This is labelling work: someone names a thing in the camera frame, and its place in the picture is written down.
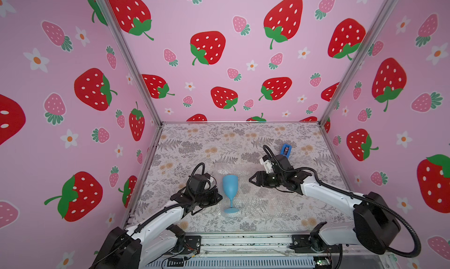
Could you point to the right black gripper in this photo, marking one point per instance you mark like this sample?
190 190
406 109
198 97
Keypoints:
264 177

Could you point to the blue plastic wine glass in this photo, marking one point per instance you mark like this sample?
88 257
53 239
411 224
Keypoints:
230 185

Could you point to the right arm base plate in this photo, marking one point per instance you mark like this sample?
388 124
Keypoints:
313 245

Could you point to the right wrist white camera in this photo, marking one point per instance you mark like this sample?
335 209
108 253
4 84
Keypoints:
267 164

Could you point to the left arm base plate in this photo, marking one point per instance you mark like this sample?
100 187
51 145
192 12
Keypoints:
188 245

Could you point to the blue tape dispenser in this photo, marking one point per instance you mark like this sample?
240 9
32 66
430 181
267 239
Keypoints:
286 150

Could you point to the white vented cable duct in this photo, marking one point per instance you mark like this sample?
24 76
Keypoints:
306 262

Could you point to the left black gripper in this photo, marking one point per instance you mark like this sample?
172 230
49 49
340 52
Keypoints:
214 200

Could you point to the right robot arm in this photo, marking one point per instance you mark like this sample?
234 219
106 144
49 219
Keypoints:
372 227

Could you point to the aluminium rail frame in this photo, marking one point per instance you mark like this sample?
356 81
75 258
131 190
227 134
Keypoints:
258 244

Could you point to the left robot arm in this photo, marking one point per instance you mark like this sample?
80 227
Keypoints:
144 243

